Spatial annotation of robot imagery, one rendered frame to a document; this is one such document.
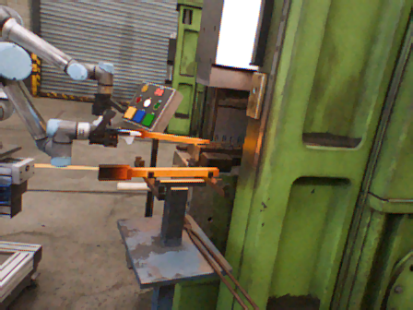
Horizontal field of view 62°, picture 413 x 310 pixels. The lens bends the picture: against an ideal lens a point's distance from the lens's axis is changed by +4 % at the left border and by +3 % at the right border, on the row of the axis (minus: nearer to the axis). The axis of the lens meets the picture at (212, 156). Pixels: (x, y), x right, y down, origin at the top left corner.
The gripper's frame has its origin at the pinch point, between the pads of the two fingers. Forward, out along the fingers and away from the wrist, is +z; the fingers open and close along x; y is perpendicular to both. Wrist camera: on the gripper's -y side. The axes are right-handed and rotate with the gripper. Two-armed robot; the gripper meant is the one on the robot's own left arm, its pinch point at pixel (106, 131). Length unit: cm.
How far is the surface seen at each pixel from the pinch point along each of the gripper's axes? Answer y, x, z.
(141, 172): -35, 79, -7
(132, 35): 167, -737, -88
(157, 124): -24.9, -9.6, -6.4
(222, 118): -61, -2, -16
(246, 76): -67, 24, -40
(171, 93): -30.5, -16.3, -23.9
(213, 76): -53, 29, -38
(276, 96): -76, 56, -35
